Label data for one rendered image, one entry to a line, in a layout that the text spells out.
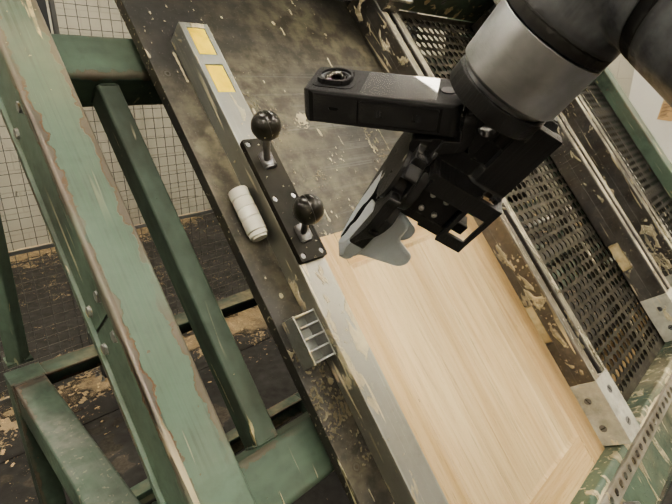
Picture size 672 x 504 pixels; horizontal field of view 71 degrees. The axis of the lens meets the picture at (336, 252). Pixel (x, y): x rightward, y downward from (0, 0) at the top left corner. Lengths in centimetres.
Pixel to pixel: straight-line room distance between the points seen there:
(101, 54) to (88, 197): 31
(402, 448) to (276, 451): 16
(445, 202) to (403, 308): 42
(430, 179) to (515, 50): 10
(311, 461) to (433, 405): 21
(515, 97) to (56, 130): 49
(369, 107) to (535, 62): 11
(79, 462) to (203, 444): 72
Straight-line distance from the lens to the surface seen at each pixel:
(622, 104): 234
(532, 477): 91
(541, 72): 31
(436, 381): 78
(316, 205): 56
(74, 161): 61
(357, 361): 66
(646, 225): 176
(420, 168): 35
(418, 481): 69
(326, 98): 35
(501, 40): 32
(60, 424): 136
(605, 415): 107
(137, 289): 55
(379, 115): 35
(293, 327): 64
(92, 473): 120
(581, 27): 31
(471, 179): 37
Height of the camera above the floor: 155
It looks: 20 degrees down
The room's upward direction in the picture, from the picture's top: straight up
